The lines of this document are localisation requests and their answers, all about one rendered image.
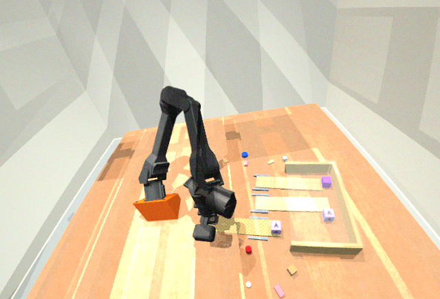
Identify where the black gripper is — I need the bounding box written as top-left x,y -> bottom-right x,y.
192,203 -> 219,242

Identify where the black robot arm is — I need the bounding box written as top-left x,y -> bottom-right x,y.
138,86 -> 237,219

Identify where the small yellow cube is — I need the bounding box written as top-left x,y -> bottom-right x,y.
287,264 -> 298,276

